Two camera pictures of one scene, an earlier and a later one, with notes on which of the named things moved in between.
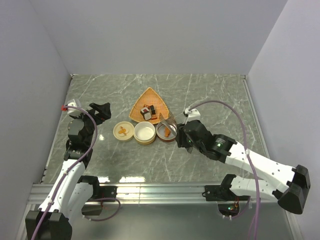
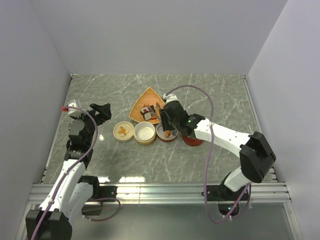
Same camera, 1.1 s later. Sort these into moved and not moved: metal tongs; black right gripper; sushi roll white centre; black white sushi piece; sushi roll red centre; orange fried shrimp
Moved: black right gripper; metal tongs
Not moved: sushi roll red centre; black white sushi piece; orange fried shrimp; sushi roll white centre
